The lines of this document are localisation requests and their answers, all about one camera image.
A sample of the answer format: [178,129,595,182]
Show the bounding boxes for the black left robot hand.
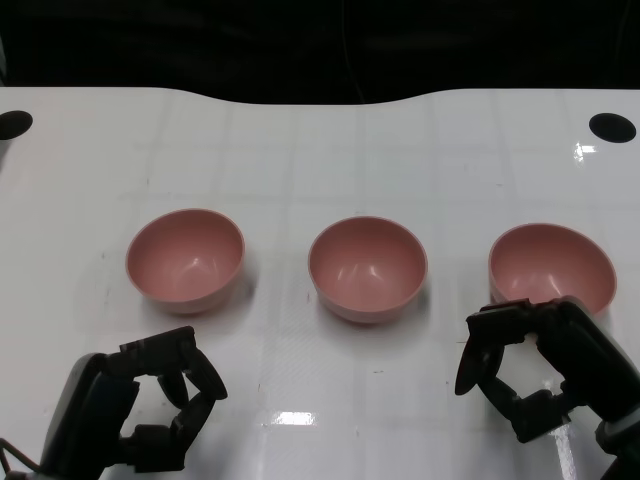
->
[39,326,229,480]

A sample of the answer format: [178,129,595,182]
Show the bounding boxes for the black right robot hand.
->
[453,296,640,445]

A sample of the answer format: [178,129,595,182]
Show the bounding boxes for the pink plastic bowl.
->
[307,215,429,325]
[488,222,618,317]
[124,208,246,316]

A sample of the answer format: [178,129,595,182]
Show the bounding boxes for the black table grommet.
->
[588,112,638,143]
[0,110,34,141]

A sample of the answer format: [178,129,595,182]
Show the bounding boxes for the thin wrist cable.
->
[0,437,42,474]

